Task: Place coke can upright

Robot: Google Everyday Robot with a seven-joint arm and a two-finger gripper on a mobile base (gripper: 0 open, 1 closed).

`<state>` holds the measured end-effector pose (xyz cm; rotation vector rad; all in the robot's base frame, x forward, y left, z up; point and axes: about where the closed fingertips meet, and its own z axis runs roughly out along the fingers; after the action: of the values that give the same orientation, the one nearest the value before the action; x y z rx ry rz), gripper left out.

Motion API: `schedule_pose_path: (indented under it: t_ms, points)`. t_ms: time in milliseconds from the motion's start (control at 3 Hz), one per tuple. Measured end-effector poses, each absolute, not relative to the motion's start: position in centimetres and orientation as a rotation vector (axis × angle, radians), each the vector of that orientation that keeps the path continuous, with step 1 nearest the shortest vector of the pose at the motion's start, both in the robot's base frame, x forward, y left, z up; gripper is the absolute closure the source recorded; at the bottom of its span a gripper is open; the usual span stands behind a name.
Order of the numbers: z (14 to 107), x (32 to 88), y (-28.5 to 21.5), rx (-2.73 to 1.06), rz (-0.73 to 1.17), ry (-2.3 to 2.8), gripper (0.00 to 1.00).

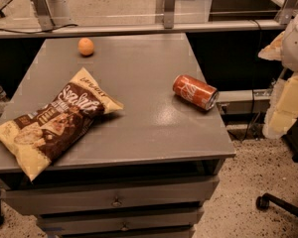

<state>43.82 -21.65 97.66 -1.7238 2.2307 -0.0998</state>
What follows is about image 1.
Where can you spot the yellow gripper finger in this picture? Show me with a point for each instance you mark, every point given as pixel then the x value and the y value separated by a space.
pixel 283 110
pixel 273 50

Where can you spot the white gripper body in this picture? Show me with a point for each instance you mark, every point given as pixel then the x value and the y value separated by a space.
pixel 296 44

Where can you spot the red coke can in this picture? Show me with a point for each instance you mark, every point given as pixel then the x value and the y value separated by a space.
pixel 195 91

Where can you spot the black office chair base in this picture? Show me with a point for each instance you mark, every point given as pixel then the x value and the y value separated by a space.
pixel 262 203

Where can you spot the grey drawer cabinet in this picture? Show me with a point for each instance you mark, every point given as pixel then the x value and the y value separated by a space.
pixel 160 154

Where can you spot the orange fruit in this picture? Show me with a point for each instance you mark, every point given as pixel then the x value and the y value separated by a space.
pixel 85 46

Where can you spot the top drawer metal knob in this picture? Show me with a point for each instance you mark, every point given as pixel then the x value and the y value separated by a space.
pixel 116 202

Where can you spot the drawer metal knob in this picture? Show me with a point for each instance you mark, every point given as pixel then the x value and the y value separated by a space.
pixel 116 202
pixel 124 227

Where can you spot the brown yellow chip bag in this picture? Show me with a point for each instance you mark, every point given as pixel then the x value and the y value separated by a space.
pixel 39 138

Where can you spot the right metal rail bracket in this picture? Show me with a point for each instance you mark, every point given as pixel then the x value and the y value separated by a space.
pixel 286 11

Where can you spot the metal rail bracket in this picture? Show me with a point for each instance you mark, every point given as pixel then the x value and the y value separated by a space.
pixel 286 11
pixel 43 14
pixel 168 16

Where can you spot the horizontal metal rail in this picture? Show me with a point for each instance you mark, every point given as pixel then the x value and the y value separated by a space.
pixel 73 30

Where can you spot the middle metal rail bracket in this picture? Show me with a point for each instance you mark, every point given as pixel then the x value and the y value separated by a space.
pixel 168 16

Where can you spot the left metal rail bracket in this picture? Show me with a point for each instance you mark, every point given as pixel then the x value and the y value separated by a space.
pixel 43 14

